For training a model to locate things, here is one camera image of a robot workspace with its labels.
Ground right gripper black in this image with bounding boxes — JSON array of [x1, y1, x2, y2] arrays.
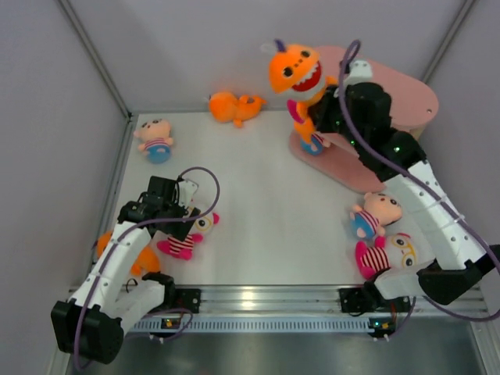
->
[[310, 84, 367, 152]]

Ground orange shark plush purple fin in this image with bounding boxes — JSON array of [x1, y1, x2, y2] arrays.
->
[[260, 39, 338, 142]]

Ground orange shark plush back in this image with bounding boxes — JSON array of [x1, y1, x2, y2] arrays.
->
[[208, 91, 267, 128]]

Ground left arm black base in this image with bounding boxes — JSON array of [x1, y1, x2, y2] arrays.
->
[[167, 288, 202, 314]]

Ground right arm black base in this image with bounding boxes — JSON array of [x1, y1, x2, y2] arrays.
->
[[338, 287, 377, 317]]

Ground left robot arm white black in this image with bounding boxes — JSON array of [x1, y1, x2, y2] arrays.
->
[[51, 177, 200, 364]]

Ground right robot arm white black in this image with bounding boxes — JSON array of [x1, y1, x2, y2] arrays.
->
[[312, 82, 499, 310]]

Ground boy doll plush on shelf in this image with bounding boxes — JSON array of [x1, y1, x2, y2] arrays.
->
[[299, 133, 331, 155]]

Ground pink panda plush on shelf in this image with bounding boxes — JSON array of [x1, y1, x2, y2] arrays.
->
[[287, 99, 302, 123]]

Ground panda plush yellow glasses left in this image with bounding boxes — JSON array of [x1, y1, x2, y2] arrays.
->
[[156, 211, 220, 260]]

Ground panda plush yellow glasses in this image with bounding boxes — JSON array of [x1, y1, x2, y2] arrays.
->
[[355, 233, 418, 280], [156, 211, 220, 260]]

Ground boy doll plush left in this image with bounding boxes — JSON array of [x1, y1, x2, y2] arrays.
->
[[134, 119, 173, 164]]

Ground boy doll plush right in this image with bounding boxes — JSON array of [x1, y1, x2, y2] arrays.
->
[[349, 192, 402, 240]]

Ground panda plush yellow glasses right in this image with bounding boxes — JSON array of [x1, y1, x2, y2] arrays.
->
[[355, 233, 418, 280]]

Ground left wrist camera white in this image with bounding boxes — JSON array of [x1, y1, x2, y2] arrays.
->
[[177, 179, 199, 207]]

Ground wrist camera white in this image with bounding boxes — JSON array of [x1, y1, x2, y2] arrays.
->
[[177, 179, 199, 207], [348, 59, 373, 81]]

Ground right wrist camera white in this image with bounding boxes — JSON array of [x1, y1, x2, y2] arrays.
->
[[348, 59, 373, 81]]

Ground aluminium frame post right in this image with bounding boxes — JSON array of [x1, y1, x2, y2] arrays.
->
[[420, 0, 479, 84]]

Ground aluminium frame post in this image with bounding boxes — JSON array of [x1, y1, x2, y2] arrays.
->
[[55, 0, 131, 120], [420, 0, 479, 84]]

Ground aluminium rail front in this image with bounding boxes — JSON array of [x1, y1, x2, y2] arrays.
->
[[186, 285, 488, 316]]

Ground white slotted cable duct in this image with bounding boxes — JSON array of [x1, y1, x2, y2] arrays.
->
[[130, 316, 375, 334]]

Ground aluminium frame post left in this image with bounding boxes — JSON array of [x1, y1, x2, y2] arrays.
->
[[55, 0, 131, 120]]

